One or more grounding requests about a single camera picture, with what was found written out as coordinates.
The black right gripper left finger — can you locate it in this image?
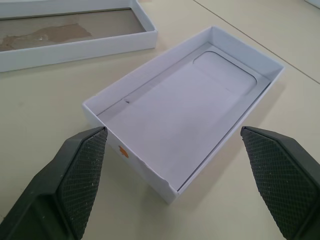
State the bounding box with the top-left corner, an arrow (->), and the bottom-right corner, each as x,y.
0,126 -> 109,240

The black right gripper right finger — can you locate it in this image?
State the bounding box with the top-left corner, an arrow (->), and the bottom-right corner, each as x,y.
240,125 -> 320,240

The white phone box base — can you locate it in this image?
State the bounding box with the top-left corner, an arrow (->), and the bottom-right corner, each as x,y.
81,24 -> 286,205

